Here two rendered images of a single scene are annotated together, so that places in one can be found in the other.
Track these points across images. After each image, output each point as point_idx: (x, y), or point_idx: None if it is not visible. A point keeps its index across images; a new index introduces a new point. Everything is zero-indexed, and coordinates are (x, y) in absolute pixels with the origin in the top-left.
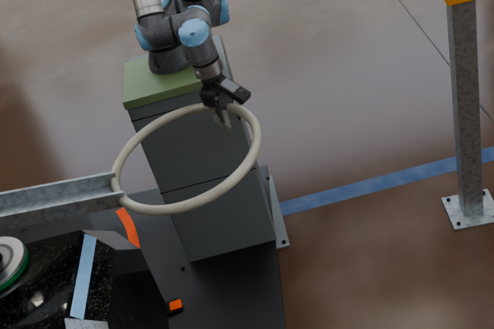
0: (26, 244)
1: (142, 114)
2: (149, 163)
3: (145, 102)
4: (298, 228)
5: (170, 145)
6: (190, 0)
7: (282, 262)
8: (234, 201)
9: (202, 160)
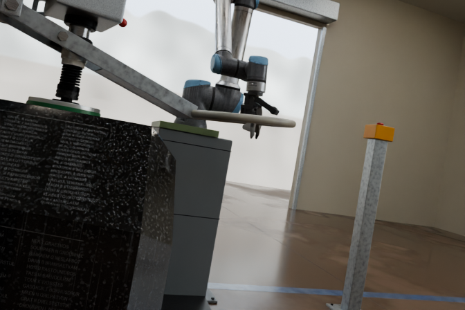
0: None
1: (168, 137)
2: None
3: (175, 128)
4: (221, 296)
5: None
6: (225, 86)
7: (212, 309)
8: (192, 243)
9: (187, 194)
